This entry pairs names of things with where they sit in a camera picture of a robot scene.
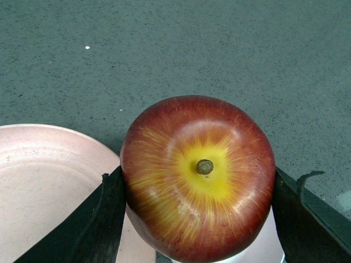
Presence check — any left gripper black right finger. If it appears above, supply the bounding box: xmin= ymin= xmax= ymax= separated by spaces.
xmin=272 ymin=168 xmax=350 ymax=263

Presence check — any red yellow apple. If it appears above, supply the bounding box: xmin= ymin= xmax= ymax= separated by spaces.
xmin=120 ymin=95 xmax=276 ymax=262

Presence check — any pink round plate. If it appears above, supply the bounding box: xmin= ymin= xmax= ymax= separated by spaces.
xmin=0 ymin=123 xmax=157 ymax=263

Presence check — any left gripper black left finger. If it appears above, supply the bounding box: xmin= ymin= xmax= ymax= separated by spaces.
xmin=16 ymin=167 xmax=126 ymax=262

